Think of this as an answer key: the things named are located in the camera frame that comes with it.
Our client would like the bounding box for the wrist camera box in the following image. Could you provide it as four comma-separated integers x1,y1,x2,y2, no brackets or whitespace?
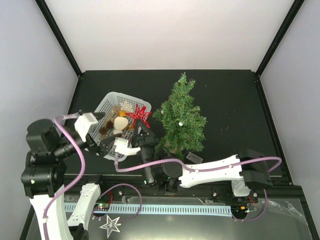
74,112,98,143
113,137,141,156

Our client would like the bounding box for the brown pine cone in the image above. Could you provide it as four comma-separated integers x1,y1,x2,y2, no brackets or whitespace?
105,120,114,129

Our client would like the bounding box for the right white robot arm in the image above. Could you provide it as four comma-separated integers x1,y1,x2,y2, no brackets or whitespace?
131,119,273,202

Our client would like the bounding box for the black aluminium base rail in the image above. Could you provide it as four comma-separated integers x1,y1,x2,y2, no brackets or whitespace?
99,175,238,203

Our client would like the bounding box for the small green christmas tree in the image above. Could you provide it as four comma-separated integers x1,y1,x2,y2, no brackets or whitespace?
152,72,207,160

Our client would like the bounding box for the red glitter star ornament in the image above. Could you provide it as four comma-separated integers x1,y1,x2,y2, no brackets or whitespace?
126,104,152,128

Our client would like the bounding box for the wooden tree base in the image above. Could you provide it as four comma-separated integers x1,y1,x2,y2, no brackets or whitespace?
165,142,184,154

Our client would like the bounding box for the gold foil gift box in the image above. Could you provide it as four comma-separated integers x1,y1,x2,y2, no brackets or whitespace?
118,110,127,117

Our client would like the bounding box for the right black frame post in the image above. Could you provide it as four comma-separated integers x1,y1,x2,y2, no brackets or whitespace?
255,0,305,78

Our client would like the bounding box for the silver star topper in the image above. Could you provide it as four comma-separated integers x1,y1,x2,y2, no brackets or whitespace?
99,214,122,240

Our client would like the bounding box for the white snowflake ornament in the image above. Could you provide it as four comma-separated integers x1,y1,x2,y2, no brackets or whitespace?
120,101,134,113

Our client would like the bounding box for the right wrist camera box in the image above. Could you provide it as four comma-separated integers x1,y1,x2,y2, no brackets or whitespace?
113,137,141,156

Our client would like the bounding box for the light blue slotted cable duct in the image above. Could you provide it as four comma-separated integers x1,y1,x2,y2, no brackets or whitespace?
64,202,233,218

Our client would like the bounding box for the white plastic basket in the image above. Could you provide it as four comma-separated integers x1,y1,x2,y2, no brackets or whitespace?
89,91,152,162

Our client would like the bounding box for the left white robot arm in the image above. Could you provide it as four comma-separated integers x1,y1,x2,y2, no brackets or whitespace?
21,111,116,240

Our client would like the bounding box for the black frame post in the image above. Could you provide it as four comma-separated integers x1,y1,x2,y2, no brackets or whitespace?
35,0,83,77
255,0,305,78

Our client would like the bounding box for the left black frame post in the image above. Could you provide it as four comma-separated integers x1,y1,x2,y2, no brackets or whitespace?
35,0,83,77

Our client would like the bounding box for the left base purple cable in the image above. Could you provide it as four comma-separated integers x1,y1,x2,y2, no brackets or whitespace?
91,183,143,222

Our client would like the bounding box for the clear plastic battery box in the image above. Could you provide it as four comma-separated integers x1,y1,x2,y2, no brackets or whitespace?
186,152,203,164

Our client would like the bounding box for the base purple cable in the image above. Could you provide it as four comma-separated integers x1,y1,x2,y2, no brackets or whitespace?
231,188,270,223
91,183,143,222

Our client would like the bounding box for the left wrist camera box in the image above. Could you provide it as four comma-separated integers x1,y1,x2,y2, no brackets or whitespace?
74,112,98,143

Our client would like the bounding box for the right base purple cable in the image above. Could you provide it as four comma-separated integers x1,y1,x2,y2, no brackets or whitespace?
231,188,270,223

